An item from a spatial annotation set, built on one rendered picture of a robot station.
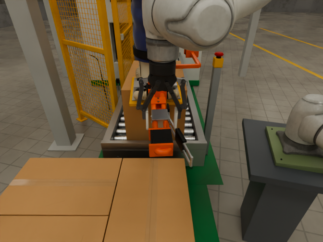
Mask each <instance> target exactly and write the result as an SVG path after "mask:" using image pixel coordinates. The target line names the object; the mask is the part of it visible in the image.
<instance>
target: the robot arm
mask: <svg viewBox="0 0 323 242"><path fill-rule="evenodd" d="M270 1H272V0H142V18H143V25H144V28H145V32H146V49H147V52H148V54H147V58H148V59H149V76H148V78H142V77H140V78H139V93H138V98H137V106H136V109H137V110H141V111H142V119H143V120H146V130H148V129H149V114H148V105H149V103H150V102H151V100H152V98H153V96H154V94H155V93H156V91H169V93H170V95H171V97H172V99H173V101H174V103H175V105H176V107H175V108H174V129H176V128H177V119H180V118H181V112H182V110H183V109H187V101H186V93H185V84H186V80H185V78H184V77H181V78H178V77H176V75H175V69H176V60H177V59H178V58H179V47H180V48H183V49H186V50H190V51H204V50H209V49H211V48H214V47H216V46H217V45H219V44H220V43H222V42H223V41H224V40H225V39H226V37H227V36H228V34H229V33H230V31H231V30H232V28H233V26H234V23H235V22H236V21H237V20H239V19H241V18H243V17H245V16H248V15H250V14H252V13H254V12H256V11H258V10H259V9H261V8H262V7H264V6H265V5H267V4H268V3H269V2H270ZM147 82H149V83H150V85H151V86H152V87H151V89H150V92H149V94H148V95H147V97H146V99H145V101H144V103H143V105H141V100H142V96H143V91H144V86H145V85H146V83H147ZM176 82H178V85H179V86H180V91H181V97H182V103H183V104H180V103H179V101H178V99H177V97H176V94H175V92H174V90H173V88H172V86H173V85H174V84H175V83H176ZM276 135H277V136H278V137H279V140H280V142H281V145H282V148H283V153H284V154H287V155H290V154H295V155H306V156H316V157H321V158H323V95H320V94H309V95H306V96H304V97H303V98H301V99H300V100H299V101H298V102H297V103H296V104H295V105H294V107H293V108H292V110H291V112H290V114H289V117H288V120H287V123H286V129H285V131H276Z"/></svg>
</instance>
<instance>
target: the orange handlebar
mask: <svg viewBox="0 0 323 242"><path fill-rule="evenodd" d="M191 57H192V59H193V60H194V62H195V64H176V69H188V68H199V67H201V63H200V61H199V60H198V58H197V57H196V55H195V53H194V52H191ZM151 109H167V108H166V99H165V95H164V93H160V97H156V96H155V94H154V96H153V98H152V100H151ZM163 127H164V128H169V127H170V126H169V122H168V121H164V122H163ZM152 128H158V122H157V121H153V122H152ZM171 152H172V149H171V148H166V149H159V148H157V149H155V150H154V153H155V154H156V155H159V156H167V155H169V154H171Z"/></svg>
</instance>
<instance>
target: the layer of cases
mask: <svg viewBox="0 0 323 242"><path fill-rule="evenodd" d="M0 242H195V236H194V229H193V221H192V214H191V206H190V199H189V191H188V183H187V176H186V166H185V159H184V158H123V159H122V158H30V159H29V160H28V161H27V162H26V164H25V165H24V166H23V167H22V169H21V170H20V171H19V173H18V174H17V175H16V176H15V178H14V179H13V180H12V182H11V183H10V184H9V185H8V187H7V188H6V189H5V191H4V192H3V193H2V194H1V196H0Z"/></svg>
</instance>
